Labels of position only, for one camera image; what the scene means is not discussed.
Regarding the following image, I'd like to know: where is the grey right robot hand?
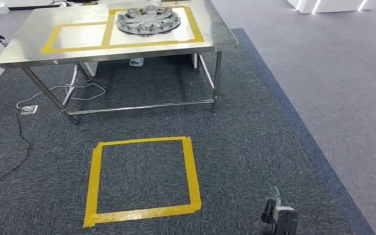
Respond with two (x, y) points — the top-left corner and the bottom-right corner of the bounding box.
(257, 186), (299, 235)

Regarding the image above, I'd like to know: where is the grey plastic wheel cover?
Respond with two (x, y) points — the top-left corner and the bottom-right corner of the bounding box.
(116, 5), (182, 37)

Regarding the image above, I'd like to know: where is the yellow tape outline on workbench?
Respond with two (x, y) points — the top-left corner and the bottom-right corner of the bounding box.
(40, 4), (205, 54)

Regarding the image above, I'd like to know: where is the steel workbench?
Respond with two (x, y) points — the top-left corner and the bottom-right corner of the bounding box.
(0, 0), (239, 125)

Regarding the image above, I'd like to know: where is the yellow floor tape square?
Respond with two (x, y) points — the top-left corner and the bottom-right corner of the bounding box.
(83, 136), (202, 228)

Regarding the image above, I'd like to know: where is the white lit display block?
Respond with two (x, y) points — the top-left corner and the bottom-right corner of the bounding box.
(286, 0), (374, 15)

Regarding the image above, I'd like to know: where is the grey floor power socket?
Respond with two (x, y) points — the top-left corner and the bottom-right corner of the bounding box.
(20, 104), (39, 116)

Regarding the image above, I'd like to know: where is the white floor cable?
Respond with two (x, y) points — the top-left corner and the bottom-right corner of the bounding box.
(16, 82), (107, 110)

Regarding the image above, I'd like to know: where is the black floor cable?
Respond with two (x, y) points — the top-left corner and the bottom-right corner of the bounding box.
(0, 109), (32, 209)

